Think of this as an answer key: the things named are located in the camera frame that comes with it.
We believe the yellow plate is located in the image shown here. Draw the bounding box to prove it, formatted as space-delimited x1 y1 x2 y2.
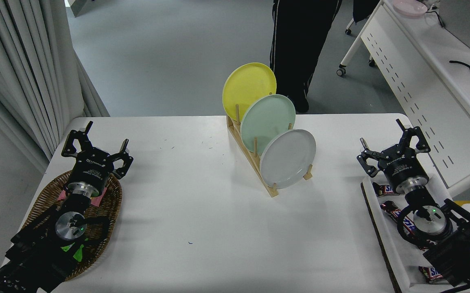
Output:
222 62 277 122

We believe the light grey plate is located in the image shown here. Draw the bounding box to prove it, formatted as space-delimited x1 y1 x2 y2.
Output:
260 129 317 190

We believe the pink plate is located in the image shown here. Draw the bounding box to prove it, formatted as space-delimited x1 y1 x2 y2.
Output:
393 0 428 17

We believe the white perforated desk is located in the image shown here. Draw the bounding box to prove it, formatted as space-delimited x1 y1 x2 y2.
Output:
337 0 470 198

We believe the white tray with dark edge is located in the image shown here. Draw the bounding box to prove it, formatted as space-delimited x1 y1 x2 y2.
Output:
360 173 470 293

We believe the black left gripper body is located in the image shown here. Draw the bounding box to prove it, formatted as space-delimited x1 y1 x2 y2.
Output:
69 149 116 192

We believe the grey laptop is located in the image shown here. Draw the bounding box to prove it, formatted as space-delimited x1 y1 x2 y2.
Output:
438 0 470 55

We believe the pink paper piece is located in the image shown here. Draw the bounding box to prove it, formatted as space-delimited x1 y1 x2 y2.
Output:
58 187 107 208

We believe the person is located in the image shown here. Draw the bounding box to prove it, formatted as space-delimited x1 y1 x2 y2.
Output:
269 0 343 114

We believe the black cable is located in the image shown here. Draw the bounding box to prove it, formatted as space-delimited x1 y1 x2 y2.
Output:
449 60 470 76

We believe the brown Snickers bar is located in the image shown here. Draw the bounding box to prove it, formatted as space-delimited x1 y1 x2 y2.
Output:
418 266 449 284
380 201 433 249
372 182 400 197

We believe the pale green plate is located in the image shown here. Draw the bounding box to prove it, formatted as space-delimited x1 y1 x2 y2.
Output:
240 94 296 157

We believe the grey curtain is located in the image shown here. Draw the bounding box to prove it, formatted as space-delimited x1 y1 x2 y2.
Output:
0 0 110 173

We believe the wooden plate rack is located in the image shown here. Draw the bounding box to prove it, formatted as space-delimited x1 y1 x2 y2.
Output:
226 104 313 198

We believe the brown wicker basket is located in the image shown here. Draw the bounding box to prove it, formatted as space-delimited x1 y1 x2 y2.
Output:
22 169 123 281

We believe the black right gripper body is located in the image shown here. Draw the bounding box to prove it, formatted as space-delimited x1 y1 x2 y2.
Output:
378 146 430 192

